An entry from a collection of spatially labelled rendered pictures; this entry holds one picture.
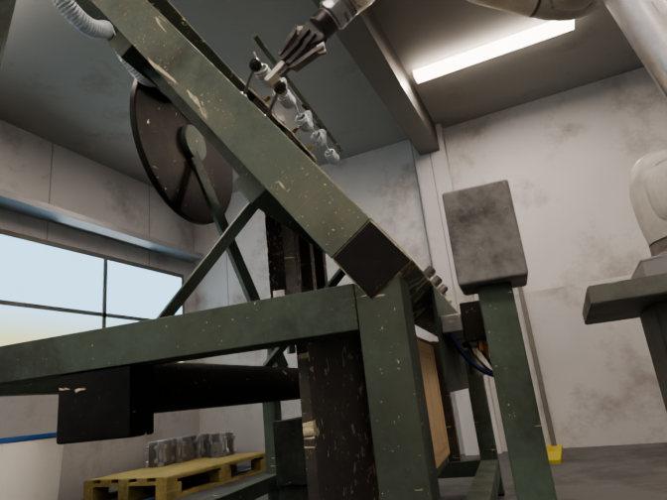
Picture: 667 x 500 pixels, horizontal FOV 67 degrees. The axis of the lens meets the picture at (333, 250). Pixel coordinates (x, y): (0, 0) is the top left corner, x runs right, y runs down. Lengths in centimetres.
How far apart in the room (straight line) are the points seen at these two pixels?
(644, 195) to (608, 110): 389
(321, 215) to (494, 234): 34
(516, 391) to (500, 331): 10
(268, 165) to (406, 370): 52
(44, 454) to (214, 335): 300
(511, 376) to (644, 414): 385
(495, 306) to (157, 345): 69
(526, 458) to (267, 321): 52
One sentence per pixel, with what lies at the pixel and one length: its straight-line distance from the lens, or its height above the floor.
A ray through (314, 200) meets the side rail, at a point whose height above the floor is 97.
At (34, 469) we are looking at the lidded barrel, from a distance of 398.
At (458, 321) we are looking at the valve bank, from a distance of 118.
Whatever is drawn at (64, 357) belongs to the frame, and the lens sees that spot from 132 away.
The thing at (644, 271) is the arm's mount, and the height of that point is 77.
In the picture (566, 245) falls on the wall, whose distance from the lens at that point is 485.
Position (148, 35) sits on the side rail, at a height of 153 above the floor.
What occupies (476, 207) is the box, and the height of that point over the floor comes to 89.
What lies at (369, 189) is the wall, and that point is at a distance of 538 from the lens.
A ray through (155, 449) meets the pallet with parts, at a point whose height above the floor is 31.
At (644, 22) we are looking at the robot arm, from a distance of 140.
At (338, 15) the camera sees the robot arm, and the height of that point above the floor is 153.
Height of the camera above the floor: 58
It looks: 16 degrees up
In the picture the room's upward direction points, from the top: 6 degrees counter-clockwise
